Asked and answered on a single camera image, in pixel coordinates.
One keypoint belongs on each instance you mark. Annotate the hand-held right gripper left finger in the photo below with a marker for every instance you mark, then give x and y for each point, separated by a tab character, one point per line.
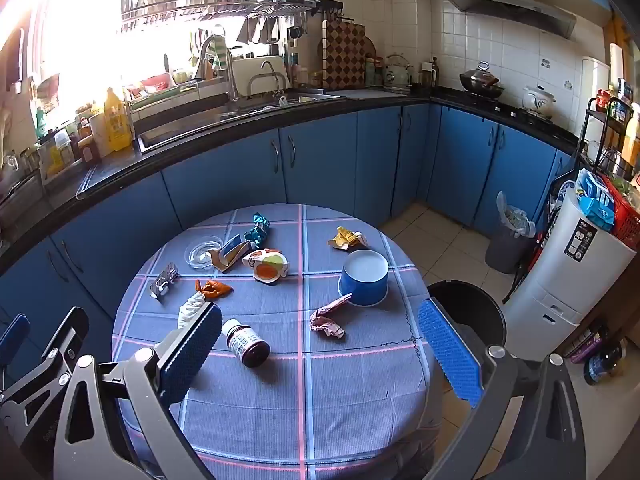
192	355

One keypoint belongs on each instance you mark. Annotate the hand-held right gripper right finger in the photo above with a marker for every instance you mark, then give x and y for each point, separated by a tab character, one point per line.
450	355

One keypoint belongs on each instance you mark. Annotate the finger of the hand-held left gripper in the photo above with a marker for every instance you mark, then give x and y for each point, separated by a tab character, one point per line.
65	335
14	332

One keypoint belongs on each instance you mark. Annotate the white tissue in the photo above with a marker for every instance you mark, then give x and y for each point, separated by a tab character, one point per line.
189	310

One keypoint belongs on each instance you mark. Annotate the black trash bin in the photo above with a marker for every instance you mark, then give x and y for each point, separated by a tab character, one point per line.
475	310

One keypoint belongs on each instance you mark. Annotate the brown medicine bottle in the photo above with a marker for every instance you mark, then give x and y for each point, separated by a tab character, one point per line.
247	345

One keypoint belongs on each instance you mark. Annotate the orange peel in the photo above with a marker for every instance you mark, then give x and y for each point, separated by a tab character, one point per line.
215	288

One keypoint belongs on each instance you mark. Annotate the silver blister pack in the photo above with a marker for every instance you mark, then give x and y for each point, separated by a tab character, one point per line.
162	285

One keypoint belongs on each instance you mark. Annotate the blue paper cup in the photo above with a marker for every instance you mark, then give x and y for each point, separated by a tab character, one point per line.
365	285

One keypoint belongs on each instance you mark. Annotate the white orange green packet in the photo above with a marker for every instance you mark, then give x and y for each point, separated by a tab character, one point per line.
267	267

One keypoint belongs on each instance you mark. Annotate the pink wrapper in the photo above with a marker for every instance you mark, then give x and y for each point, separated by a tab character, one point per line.
325	320

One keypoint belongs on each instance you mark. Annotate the clear round plastic lid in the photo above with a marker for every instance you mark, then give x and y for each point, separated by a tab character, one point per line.
200	260

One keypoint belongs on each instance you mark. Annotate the brown and blue cardboard box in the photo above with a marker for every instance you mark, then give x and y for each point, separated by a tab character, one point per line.
232	251

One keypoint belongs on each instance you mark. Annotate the grey bin with bag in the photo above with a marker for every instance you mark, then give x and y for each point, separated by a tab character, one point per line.
505	255

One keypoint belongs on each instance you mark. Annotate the purple packet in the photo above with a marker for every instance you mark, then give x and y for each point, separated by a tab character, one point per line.
585	347

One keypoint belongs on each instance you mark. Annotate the blue foil wrapper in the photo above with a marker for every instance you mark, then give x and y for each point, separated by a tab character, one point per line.
257	235

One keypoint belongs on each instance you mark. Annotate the round table with plaid cloth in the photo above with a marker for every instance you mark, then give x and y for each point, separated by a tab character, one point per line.
325	410

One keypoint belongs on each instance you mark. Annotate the white floor appliance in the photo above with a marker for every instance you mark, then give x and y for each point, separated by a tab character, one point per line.
565	280

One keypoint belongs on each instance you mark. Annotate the dark blue container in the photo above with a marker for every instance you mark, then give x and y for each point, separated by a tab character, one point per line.
602	367

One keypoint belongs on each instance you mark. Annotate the yellow crumpled wrapper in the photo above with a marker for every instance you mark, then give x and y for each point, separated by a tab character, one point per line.
345	237

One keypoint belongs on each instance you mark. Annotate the black kitchen countertop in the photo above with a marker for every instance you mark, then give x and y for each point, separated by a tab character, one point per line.
125	165

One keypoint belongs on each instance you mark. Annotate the white plastic jug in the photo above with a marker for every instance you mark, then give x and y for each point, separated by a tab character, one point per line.
101	137

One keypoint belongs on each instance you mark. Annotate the blue packet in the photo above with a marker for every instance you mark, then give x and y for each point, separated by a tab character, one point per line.
595	207

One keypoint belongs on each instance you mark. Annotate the yellow plastic bottle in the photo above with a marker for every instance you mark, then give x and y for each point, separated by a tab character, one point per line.
117	125

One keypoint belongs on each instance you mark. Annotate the red plastic basket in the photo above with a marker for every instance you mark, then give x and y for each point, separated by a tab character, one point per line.
625	220

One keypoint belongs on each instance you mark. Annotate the blue kitchen cabinets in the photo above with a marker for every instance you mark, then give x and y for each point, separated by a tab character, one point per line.
320	160

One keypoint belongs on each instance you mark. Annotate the steel kitchen sink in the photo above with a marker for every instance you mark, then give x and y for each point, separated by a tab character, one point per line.
200	120

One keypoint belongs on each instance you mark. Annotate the white ceramic pot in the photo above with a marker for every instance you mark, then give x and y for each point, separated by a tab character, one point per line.
539	102

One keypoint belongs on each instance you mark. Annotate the wok with glass lid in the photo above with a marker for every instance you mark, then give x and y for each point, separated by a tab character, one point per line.
480	85

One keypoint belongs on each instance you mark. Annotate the steel kitchen faucet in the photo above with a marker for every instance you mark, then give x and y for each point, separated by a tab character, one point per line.
231	80

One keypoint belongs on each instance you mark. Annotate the black storage rack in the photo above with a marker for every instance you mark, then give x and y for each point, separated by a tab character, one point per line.
590	110

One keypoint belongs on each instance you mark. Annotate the pale green kettle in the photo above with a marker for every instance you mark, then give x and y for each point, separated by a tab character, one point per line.
397	75

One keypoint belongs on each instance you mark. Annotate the chequered wooden cutting board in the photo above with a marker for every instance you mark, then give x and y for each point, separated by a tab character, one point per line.
345	55

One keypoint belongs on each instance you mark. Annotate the steel dish rack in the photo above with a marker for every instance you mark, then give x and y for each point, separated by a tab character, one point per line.
225	2

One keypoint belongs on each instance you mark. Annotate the steel range hood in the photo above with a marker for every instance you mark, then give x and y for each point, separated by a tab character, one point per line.
505	2

